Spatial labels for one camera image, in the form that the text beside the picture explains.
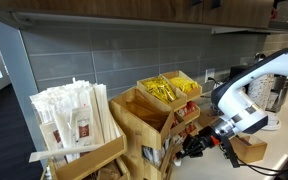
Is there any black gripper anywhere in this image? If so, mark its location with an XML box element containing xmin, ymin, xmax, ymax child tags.
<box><xmin>175</xmin><ymin>131</ymin><xmax>217</xmax><ymax>160</ymax></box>

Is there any long paper wrapped stir stick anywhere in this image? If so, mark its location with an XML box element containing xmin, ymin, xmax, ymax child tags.
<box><xmin>28</xmin><ymin>143</ymin><xmax>106</xmax><ymax>164</ymax></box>

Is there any wooden box with yellow packets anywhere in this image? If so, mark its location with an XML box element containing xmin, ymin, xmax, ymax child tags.
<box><xmin>161</xmin><ymin>69</ymin><xmax>204</xmax><ymax>102</ymax></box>
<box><xmin>136</xmin><ymin>75</ymin><xmax>188</xmax><ymax>112</ymax></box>

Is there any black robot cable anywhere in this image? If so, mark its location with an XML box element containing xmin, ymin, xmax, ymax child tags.
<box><xmin>222</xmin><ymin>146</ymin><xmax>288</xmax><ymax>177</ymax></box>

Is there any dark wooden wall cabinet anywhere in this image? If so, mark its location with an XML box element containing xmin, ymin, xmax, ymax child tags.
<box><xmin>0</xmin><ymin>0</ymin><xmax>276</xmax><ymax>30</ymax></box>

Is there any wooden tray with creamer pods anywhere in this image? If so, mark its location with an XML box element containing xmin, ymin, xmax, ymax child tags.
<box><xmin>175</xmin><ymin>100</ymin><xmax>201</xmax><ymax>125</ymax></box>

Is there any large wooden straw bin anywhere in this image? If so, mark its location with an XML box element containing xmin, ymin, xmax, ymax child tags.
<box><xmin>38</xmin><ymin>126</ymin><xmax>128</xmax><ymax>180</ymax></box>

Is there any yellow sugar packets pile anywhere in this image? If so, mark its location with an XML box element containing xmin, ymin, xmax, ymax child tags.
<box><xmin>168</xmin><ymin>76</ymin><xmax>200</xmax><ymax>94</ymax></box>
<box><xmin>142</xmin><ymin>76</ymin><xmax>178</xmax><ymax>104</ymax></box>

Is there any small open wooden box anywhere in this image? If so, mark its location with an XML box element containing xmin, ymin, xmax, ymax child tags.
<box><xmin>229</xmin><ymin>134</ymin><xmax>268</xmax><ymax>164</ymax></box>

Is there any white wall outlet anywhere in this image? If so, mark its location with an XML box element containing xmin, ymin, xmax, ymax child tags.
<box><xmin>204</xmin><ymin>68</ymin><xmax>216</xmax><ymax>84</ymax></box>

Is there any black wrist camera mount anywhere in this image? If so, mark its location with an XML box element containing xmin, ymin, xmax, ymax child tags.
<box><xmin>219</xmin><ymin>134</ymin><xmax>241</xmax><ymax>169</ymax></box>

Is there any wooden bin with brown packets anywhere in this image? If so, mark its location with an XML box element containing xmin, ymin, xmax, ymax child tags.
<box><xmin>83</xmin><ymin>156</ymin><xmax>132</xmax><ymax>180</ymax></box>

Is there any wooden box behind arm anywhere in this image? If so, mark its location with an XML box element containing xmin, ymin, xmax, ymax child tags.
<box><xmin>197</xmin><ymin>108</ymin><xmax>222</xmax><ymax>129</ymax></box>

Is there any low wooden stand with packets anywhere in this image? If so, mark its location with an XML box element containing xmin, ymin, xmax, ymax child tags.
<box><xmin>121</xmin><ymin>131</ymin><xmax>182</xmax><ymax>180</ymax></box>

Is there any small wooden tray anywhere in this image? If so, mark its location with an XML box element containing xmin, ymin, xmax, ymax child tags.
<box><xmin>183</xmin><ymin>121</ymin><xmax>201</xmax><ymax>137</ymax></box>

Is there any white round base plate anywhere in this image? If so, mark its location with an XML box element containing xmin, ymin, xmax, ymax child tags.
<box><xmin>261</xmin><ymin>110</ymin><xmax>282</xmax><ymax>132</ymax></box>

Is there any empty wooden stand box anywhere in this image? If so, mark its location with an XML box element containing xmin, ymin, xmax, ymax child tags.
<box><xmin>108</xmin><ymin>86</ymin><xmax>175</xmax><ymax>151</ymax></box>

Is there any white sachet with red print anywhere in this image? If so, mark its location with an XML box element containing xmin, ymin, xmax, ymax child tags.
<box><xmin>69</xmin><ymin>105</ymin><xmax>95</xmax><ymax>148</ymax></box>
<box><xmin>39</xmin><ymin>121</ymin><xmax>68</xmax><ymax>168</ymax></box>

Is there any white paper wrapped straws bundle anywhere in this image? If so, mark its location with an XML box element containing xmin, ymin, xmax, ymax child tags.
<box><xmin>29</xmin><ymin>77</ymin><xmax>122</xmax><ymax>158</ymax></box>

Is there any white speckled cylinder container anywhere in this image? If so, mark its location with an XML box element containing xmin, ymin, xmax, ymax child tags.
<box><xmin>247</xmin><ymin>73</ymin><xmax>276</xmax><ymax>112</ymax></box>

